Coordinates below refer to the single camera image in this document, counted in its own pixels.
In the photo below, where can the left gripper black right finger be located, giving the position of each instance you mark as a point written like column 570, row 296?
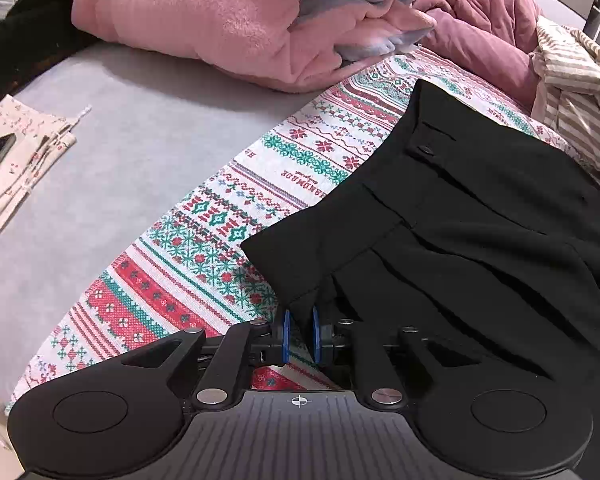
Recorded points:
column 351, row 349

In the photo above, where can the beige striped shirt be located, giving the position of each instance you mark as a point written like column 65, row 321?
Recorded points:
column 567, row 98

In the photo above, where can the black garment at bed edge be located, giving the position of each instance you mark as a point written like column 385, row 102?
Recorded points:
column 36, row 35

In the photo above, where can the grey bed sheet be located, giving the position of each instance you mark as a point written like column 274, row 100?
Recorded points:
column 149, row 129

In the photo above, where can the mauve pink quilt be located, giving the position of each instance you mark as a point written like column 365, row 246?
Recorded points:
column 492, row 39

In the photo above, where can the black pants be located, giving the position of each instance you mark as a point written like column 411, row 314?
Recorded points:
column 464, row 229

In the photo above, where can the floral cream fabric bag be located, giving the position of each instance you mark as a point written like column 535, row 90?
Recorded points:
column 30, row 144

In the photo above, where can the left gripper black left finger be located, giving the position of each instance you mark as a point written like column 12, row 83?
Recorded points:
column 226, row 363

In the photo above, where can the red green patterned bedspread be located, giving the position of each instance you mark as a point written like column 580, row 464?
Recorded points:
column 188, row 269

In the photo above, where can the pink fleece blanket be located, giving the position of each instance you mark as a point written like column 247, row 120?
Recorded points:
column 293, row 46

